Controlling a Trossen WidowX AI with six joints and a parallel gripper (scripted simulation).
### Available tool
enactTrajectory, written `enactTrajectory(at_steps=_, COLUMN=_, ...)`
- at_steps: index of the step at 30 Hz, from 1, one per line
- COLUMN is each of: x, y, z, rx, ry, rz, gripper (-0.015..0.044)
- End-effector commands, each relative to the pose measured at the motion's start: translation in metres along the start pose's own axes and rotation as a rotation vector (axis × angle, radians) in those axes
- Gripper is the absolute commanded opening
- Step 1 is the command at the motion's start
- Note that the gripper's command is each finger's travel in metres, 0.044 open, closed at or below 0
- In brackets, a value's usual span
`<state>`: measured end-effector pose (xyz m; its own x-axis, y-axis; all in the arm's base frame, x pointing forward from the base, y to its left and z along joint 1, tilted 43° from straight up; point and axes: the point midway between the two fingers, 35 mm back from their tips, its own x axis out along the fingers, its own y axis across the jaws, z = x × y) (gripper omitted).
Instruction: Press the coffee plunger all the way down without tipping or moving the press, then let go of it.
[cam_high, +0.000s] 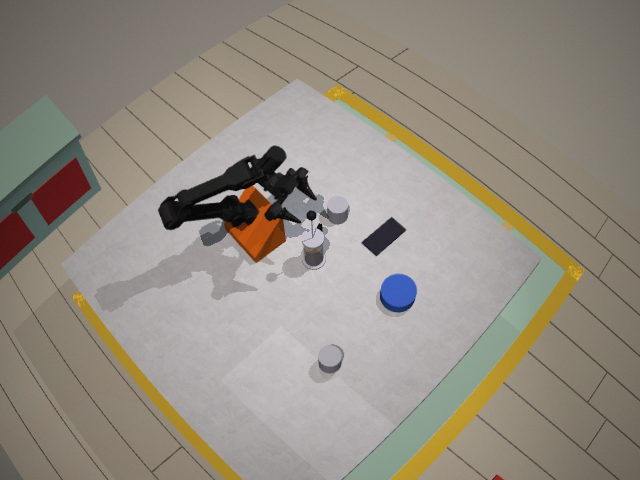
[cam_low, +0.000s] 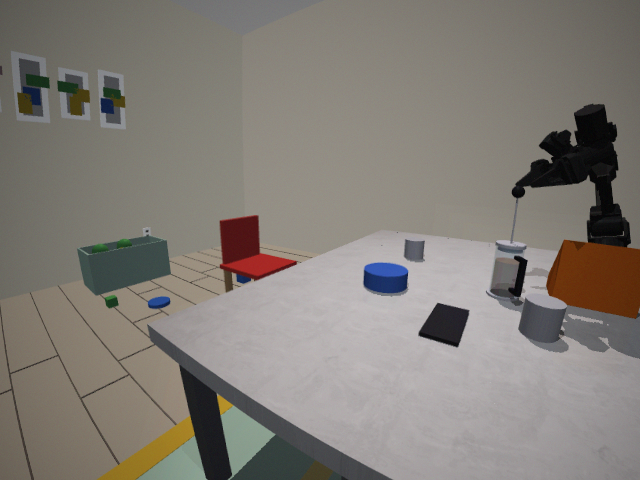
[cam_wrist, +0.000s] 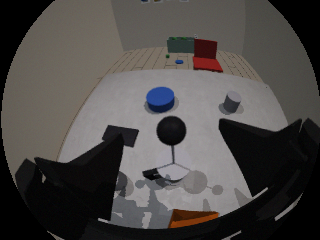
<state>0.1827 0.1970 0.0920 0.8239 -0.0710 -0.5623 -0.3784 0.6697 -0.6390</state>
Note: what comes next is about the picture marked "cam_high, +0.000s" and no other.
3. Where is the blue short cylinder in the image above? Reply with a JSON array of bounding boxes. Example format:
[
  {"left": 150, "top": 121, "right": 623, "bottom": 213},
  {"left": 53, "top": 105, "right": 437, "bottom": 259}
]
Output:
[{"left": 380, "top": 273, "right": 417, "bottom": 313}]

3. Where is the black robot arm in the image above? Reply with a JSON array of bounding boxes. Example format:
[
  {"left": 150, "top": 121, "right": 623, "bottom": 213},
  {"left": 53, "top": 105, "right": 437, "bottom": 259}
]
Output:
[{"left": 158, "top": 145, "right": 299, "bottom": 231}]

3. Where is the grey cylinder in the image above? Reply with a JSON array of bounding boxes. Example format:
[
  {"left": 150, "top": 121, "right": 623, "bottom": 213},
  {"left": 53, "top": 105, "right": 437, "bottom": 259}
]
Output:
[
  {"left": 327, "top": 196, "right": 348, "bottom": 224},
  {"left": 318, "top": 345, "right": 341, "bottom": 373}
]

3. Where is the glass french press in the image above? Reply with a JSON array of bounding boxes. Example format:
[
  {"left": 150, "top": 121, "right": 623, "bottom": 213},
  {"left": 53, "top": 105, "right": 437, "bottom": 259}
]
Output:
[{"left": 301, "top": 210, "right": 326, "bottom": 270}]

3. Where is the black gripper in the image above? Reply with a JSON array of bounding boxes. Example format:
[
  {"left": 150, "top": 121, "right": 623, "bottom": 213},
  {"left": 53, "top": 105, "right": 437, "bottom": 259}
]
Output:
[{"left": 262, "top": 167, "right": 317, "bottom": 224}]

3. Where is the black flat rectangular pad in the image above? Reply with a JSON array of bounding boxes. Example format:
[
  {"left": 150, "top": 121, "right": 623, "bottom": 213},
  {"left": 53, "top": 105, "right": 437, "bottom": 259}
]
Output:
[{"left": 362, "top": 216, "right": 406, "bottom": 256}]

